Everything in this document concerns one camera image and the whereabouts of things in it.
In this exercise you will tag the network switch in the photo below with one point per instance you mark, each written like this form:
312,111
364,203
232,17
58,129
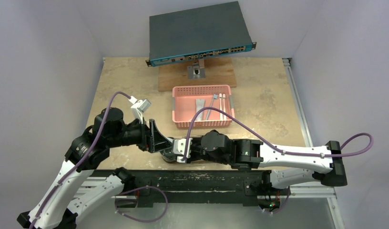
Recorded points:
198,33

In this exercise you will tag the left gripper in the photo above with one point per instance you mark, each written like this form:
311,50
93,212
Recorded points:
151,137

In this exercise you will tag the black base frame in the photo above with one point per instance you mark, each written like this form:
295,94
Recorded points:
248,188

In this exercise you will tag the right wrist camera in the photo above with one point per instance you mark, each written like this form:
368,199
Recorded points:
179,151

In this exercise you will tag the pink plastic basket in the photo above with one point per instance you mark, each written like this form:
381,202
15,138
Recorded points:
183,105

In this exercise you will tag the metal stand bracket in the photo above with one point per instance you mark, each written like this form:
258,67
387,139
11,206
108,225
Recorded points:
196,70

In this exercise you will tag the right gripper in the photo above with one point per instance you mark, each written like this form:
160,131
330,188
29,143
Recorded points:
192,150

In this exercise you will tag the oval wooden tray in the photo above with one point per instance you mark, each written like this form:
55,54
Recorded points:
170,157

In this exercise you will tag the wooden base board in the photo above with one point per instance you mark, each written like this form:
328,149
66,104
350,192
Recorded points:
218,70

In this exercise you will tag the white toothbrush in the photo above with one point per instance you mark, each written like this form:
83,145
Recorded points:
220,106
224,105

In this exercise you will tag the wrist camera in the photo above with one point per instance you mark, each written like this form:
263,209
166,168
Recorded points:
179,151
139,107

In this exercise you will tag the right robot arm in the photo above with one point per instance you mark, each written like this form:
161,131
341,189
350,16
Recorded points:
321,163

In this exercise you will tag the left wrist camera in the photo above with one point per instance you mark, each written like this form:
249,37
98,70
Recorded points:
139,107

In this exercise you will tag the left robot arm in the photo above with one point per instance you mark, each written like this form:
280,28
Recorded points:
59,208

